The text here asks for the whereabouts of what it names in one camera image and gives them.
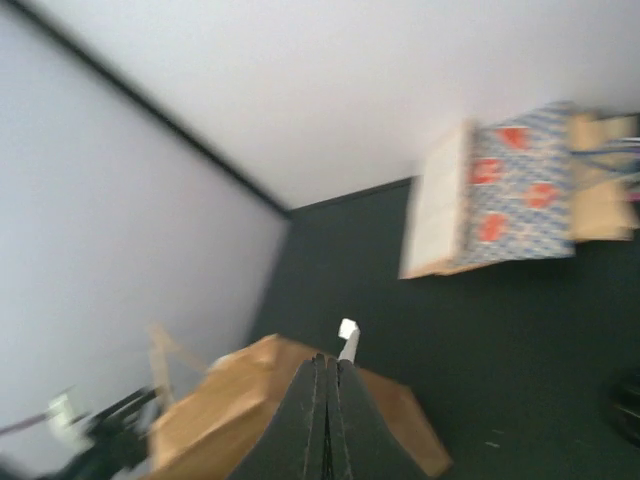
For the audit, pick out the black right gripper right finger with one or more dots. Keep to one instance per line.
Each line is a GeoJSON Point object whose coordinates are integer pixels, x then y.
{"type": "Point", "coordinates": [361, 445]}

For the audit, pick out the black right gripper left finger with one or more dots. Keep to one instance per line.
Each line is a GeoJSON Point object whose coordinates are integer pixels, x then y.
{"type": "Point", "coordinates": [292, 446]}

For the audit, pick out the large brown paper bag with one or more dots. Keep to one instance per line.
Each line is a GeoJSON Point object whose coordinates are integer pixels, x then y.
{"type": "Point", "coordinates": [207, 433]}

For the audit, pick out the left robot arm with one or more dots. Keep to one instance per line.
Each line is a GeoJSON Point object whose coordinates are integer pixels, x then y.
{"type": "Point", "coordinates": [106, 443]}

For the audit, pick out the blue checkered paper bag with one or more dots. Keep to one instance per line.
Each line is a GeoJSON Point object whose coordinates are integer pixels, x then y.
{"type": "Point", "coordinates": [519, 193]}

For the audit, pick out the flat brown paper bags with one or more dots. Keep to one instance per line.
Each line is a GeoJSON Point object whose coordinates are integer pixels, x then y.
{"type": "Point", "coordinates": [600, 206]}

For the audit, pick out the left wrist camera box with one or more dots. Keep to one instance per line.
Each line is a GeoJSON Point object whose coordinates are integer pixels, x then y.
{"type": "Point", "coordinates": [64, 417]}

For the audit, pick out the black left frame post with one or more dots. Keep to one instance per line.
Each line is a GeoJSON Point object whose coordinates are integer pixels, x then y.
{"type": "Point", "coordinates": [74, 48]}

